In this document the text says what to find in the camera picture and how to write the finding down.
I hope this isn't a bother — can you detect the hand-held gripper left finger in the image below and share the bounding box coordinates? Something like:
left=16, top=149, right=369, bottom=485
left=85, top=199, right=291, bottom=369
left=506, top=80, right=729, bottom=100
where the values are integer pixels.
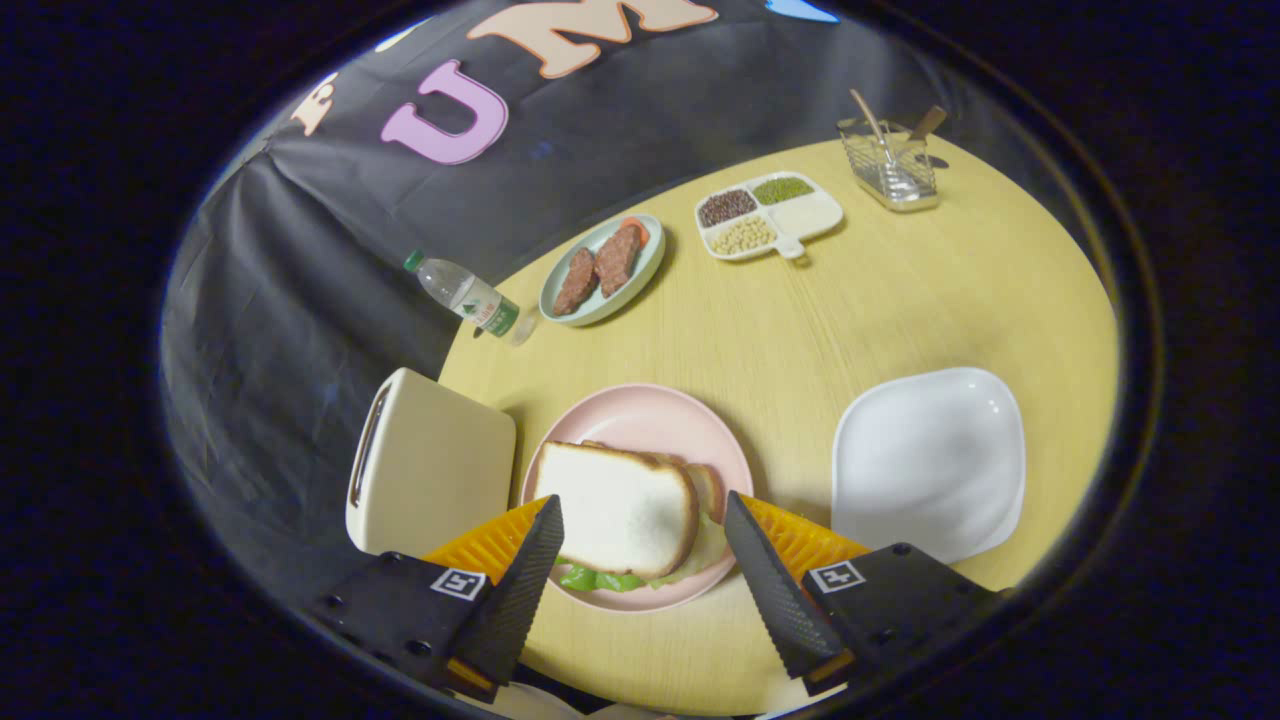
left=310, top=495, right=565, bottom=703

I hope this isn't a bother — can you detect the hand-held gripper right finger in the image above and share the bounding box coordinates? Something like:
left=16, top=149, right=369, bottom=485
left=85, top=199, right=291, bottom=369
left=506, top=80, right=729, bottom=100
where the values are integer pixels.
left=722, top=490, right=1006, bottom=698

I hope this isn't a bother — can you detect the green lettuce leaf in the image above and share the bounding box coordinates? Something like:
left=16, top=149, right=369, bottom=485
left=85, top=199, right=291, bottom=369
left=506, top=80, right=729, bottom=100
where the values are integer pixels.
left=558, top=510, right=731, bottom=593

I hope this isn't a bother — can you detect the white bread slice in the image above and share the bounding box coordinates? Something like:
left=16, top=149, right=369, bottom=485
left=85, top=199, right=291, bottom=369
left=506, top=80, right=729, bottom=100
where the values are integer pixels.
left=533, top=441, right=699, bottom=581
left=640, top=452, right=726, bottom=523

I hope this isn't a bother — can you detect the cream toaster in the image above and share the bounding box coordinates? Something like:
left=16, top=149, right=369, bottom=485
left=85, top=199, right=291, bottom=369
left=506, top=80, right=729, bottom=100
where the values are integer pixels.
left=345, top=367, right=518, bottom=558

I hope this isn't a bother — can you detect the white square plate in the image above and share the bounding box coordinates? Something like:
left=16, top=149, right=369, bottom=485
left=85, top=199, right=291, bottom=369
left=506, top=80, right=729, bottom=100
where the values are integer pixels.
left=831, top=367, right=1027, bottom=566

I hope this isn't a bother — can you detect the pink plate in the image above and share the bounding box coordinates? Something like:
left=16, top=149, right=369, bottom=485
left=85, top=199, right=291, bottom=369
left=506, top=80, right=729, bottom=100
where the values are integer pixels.
left=520, top=383, right=755, bottom=614

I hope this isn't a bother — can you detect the clear plastic water bottle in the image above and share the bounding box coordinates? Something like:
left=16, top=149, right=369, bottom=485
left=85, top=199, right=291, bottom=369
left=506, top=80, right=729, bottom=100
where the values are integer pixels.
left=403, top=250, right=539, bottom=347

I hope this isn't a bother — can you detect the brown meat patty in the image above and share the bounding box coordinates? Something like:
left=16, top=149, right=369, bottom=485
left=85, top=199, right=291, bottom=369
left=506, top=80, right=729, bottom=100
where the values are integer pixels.
left=552, top=248, right=599, bottom=317
left=594, top=226, right=642, bottom=298

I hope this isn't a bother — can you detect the teal oval plate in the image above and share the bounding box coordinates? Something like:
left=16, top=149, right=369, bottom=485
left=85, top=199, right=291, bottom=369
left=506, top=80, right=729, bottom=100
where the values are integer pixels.
left=538, top=213, right=667, bottom=328

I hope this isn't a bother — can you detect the white divided bean dish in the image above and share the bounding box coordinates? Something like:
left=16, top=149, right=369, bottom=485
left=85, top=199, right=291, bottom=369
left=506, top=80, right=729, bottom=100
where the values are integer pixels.
left=695, top=171, right=845, bottom=263

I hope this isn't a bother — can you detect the clear utensil holder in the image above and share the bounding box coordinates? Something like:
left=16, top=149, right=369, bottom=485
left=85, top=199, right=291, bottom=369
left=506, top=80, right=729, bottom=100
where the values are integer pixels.
left=837, top=117, right=941, bottom=213

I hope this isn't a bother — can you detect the long wooden spoon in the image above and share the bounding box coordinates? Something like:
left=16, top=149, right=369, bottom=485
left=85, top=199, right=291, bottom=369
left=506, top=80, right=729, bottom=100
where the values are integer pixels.
left=850, top=89, right=896, bottom=167

